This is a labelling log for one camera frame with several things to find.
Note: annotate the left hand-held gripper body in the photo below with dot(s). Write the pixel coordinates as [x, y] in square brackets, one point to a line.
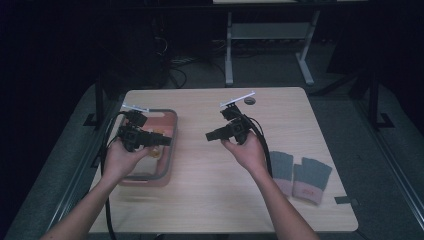
[133, 136]

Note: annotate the person's right hand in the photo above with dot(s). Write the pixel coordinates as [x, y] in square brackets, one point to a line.
[251, 155]

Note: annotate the grey metal rail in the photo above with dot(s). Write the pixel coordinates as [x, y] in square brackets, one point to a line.
[76, 180]
[393, 173]

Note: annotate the pink basin with grey rim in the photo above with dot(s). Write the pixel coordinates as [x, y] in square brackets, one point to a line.
[165, 166]

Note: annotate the black metal stand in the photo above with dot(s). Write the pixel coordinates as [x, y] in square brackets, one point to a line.
[375, 100]
[98, 100]

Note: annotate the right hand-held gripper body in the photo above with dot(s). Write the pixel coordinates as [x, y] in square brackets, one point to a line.
[238, 128]

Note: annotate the grey and pink fingerless glove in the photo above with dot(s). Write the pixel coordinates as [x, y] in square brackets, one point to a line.
[282, 170]
[311, 180]

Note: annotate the black tape strip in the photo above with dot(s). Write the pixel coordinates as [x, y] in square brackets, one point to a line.
[345, 200]

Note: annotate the person's left hand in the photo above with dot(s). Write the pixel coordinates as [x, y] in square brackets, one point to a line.
[120, 161]

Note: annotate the white metal table frame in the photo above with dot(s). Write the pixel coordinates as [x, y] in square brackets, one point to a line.
[266, 30]

